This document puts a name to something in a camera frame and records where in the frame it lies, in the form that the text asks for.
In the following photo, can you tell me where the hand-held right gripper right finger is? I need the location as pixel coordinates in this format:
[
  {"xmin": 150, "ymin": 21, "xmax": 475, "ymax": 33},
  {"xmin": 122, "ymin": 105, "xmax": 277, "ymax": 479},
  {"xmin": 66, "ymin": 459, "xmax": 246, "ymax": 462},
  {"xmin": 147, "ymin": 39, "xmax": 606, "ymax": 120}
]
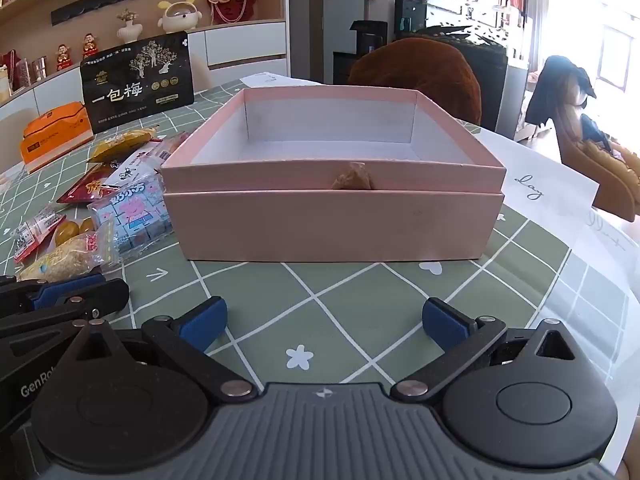
[{"xmin": 391, "ymin": 297, "xmax": 577, "ymax": 403}]

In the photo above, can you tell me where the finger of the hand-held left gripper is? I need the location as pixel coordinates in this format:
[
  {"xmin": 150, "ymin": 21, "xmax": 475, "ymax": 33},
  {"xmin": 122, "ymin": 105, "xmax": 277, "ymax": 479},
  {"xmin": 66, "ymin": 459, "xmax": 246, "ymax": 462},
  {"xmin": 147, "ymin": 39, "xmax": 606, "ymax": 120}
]
[
  {"xmin": 0, "ymin": 272, "xmax": 107, "ymax": 311},
  {"xmin": 0, "ymin": 279, "xmax": 130, "ymax": 338}
]

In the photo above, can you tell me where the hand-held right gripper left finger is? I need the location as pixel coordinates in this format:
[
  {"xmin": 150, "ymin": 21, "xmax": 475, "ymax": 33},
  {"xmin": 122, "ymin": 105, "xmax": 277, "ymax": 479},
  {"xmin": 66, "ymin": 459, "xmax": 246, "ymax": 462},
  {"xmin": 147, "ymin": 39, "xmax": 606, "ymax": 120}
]
[{"xmin": 75, "ymin": 296, "xmax": 253, "ymax": 403}]

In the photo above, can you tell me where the yellow rice cracker packet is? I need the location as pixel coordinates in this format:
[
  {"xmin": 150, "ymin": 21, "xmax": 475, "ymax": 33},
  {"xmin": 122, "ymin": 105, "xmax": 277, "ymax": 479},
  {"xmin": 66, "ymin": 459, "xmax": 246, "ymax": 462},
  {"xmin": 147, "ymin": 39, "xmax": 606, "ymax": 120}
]
[{"xmin": 17, "ymin": 225, "xmax": 118, "ymax": 283}]

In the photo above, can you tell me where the clear red-label olive packet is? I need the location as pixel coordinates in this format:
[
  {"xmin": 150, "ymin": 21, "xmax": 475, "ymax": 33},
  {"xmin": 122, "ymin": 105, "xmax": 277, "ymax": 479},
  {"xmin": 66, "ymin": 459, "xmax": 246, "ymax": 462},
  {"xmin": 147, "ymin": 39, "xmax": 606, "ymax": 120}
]
[{"xmin": 10, "ymin": 212, "xmax": 96, "ymax": 265}]

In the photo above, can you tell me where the blue cartoon candy packet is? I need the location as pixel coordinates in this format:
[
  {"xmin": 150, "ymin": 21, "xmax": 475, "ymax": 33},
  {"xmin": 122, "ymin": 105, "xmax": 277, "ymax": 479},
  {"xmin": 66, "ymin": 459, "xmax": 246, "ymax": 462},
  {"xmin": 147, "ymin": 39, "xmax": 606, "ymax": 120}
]
[{"xmin": 87, "ymin": 175, "xmax": 173, "ymax": 261}]

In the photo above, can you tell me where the red foil snack packet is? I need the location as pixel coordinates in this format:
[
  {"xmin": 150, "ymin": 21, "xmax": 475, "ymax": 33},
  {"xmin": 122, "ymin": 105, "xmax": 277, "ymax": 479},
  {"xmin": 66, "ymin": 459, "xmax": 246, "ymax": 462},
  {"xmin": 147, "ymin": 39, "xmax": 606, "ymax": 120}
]
[{"xmin": 56, "ymin": 160, "xmax": 126, "ymax": 204}]

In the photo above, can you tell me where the pink cardboard box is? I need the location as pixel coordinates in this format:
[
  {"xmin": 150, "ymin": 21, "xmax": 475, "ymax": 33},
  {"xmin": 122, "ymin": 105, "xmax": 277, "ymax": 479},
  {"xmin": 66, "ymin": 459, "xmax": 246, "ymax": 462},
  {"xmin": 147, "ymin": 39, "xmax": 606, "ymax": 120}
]
[{"xmin": 159, "ymin": 87, "xmax": 507, "ymax": 263}]

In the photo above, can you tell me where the yellow cartoon snack packet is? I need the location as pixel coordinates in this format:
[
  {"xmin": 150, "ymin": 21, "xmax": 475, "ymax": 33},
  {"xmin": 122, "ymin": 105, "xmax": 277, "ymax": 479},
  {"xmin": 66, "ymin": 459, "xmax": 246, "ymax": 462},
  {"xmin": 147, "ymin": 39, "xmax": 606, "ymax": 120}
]
[{"xmin": 87, "ymin": 127, "xmax": 161, "ymax": 163}]

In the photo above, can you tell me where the green checkered tablecloth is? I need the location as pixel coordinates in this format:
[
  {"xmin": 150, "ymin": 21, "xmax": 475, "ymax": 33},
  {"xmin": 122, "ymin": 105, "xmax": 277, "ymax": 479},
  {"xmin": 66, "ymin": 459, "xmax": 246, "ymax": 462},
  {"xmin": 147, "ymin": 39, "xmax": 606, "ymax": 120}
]
[{"xmin": 0, "ymin": 77, "xmax": 640, "ymax": 461}]

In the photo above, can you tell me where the orange cardboard box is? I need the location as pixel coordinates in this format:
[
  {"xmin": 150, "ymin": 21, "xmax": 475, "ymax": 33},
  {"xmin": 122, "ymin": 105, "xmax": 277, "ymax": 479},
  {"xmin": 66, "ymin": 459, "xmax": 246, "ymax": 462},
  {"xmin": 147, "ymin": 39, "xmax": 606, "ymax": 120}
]
[{"xmin": 20, "ymin": 101, "xmax": 94, "ymax": 173}]

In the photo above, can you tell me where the large black snack bag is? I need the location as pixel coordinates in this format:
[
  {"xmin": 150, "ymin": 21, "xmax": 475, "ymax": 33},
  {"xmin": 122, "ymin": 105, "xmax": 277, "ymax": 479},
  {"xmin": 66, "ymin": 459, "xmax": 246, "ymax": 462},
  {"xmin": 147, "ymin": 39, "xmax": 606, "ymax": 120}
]
[{"xmin": 80, "ymin": 31, "xmax": 196, "ymax": 135}]

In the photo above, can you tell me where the tan armchair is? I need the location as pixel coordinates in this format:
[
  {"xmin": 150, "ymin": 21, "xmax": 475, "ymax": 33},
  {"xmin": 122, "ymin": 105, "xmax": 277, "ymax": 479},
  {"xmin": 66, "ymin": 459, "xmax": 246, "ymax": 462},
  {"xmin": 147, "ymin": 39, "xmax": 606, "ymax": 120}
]
[{"xmin": 552, "ymin": 110, "xmax": 640, "ymax": 221}]

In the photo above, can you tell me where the white chair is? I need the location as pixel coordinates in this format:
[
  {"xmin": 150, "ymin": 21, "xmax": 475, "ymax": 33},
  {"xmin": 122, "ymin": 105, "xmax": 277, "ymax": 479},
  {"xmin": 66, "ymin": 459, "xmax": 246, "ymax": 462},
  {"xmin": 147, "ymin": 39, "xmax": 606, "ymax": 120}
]
[{"xmin": 190, "ymin": 54, "xmax": 214, "ymax": 94}]

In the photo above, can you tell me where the brown chair back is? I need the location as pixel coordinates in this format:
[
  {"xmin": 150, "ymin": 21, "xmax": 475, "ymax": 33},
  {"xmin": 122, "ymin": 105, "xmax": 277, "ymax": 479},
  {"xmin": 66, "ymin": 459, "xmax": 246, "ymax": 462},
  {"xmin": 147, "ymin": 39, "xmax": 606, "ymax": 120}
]
[{"xmin": 347, "ymin": 37, "xmax": 483, "ymax": 126}]

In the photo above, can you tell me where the black jacket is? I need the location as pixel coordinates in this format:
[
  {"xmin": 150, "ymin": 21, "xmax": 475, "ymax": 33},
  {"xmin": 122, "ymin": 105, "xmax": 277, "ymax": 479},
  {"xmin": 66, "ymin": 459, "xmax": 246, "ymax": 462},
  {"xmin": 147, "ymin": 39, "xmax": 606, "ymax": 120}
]
[{"xmin": 525, "ymin": 55, "xmax": 598, "ymax": 126}]

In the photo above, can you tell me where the dark cabinet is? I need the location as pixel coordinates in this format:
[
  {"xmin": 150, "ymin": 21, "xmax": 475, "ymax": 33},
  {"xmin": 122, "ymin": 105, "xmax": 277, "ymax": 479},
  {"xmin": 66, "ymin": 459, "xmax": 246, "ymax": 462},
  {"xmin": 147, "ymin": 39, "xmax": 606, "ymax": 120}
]
[{"xmin": 425, "ymin": 25, "xmax": 508, "ymax": 133}]

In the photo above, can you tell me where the white vase with flowers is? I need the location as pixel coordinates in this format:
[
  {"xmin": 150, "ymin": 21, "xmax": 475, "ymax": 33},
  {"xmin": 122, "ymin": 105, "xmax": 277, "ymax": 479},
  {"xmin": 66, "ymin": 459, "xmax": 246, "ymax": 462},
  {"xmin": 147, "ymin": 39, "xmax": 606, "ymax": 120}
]
[{"xmin": 116, "ymin": 8, "xmax": 141, "ymax": 43}]

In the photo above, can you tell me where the white rabbit figurine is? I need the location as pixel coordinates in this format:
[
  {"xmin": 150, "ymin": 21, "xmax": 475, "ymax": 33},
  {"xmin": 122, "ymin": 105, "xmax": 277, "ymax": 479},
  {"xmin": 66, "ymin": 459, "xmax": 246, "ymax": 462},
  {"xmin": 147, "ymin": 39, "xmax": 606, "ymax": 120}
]
[{"xmin": 157, "ymin": 0, "xmax": 198, "ymax": 35}]

